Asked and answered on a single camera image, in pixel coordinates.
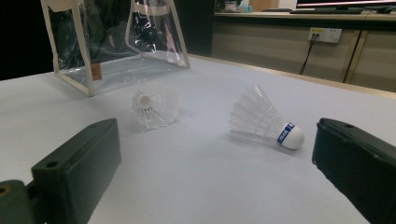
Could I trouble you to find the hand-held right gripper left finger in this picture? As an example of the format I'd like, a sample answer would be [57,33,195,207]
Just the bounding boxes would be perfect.
[30,118,122,224]

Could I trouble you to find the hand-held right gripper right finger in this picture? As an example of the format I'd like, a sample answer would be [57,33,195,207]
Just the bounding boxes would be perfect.
[311,117,396,224]

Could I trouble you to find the white shuttlecock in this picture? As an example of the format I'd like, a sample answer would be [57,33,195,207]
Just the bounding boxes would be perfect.
[228,84,306,151]
[131,88,181,131]

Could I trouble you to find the clear bag with beige trim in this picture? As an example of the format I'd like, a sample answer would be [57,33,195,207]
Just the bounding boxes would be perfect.
[40,0,191,97]

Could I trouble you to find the dark keyboard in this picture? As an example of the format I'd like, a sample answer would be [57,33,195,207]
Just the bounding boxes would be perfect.
[289,7,365,15]

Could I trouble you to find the dark monitor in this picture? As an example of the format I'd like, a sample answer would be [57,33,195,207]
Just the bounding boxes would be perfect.
[295,0,396,9]

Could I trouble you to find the small pale box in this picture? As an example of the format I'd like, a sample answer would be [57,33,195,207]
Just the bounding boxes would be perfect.
[223,0,238,13]

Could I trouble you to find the black wall socket cable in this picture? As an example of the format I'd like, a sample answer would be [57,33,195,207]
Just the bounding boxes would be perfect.
[298,33,320,76]

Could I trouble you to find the white wall socket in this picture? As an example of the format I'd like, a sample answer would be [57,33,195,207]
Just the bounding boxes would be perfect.
[307,27,343,44]

